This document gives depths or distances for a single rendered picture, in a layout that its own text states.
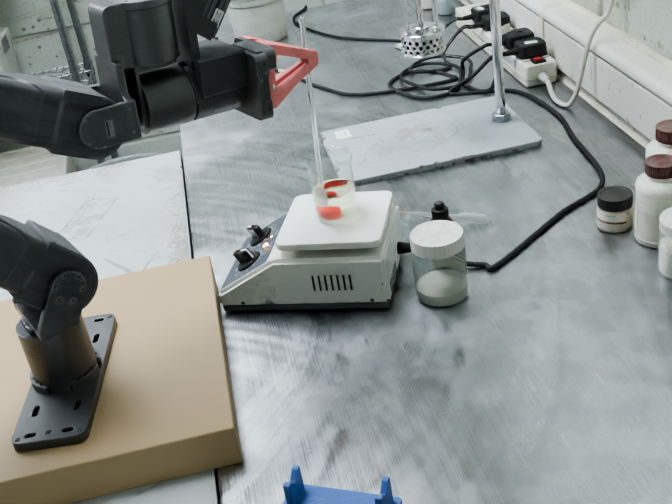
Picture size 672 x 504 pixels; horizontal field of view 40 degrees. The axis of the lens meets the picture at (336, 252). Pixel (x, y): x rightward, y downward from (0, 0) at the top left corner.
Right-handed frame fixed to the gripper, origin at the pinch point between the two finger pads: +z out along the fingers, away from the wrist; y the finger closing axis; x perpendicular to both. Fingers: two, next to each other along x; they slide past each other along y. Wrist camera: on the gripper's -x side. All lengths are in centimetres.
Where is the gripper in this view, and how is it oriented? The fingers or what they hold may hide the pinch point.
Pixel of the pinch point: (309, 58)
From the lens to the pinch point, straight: 99.1
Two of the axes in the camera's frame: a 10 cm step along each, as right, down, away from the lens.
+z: 8.2, -3.2, 4.8
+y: -5.7, -3.4, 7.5
